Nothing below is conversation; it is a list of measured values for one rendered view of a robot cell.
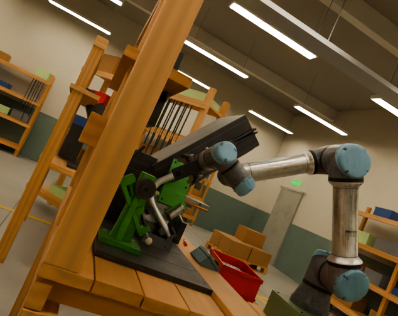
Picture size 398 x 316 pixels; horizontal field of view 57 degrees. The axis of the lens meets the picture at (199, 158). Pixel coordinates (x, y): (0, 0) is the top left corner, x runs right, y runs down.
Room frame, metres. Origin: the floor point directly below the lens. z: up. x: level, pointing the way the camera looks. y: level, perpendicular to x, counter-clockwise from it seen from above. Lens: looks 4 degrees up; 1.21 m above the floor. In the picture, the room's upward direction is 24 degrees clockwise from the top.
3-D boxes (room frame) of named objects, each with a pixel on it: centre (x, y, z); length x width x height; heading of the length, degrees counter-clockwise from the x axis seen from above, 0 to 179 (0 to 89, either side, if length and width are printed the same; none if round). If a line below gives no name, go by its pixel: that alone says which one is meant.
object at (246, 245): (8.03, -1.63, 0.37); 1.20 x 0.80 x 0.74; 117
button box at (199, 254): (1.64, -0.21, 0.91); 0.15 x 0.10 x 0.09; 17
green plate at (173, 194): (1.68, 0.05, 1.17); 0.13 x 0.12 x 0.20; 17
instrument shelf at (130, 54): (1.66, 0.38, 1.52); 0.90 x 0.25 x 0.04; 17
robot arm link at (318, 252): (1.42, -0.62, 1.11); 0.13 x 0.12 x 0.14; 9
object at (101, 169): (1.64, 0.42, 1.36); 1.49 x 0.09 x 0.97; 17
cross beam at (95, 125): (1.62, 0.49, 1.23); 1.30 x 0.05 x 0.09; 17
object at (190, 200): (1.84, 0.06, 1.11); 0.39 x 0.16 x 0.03; 107
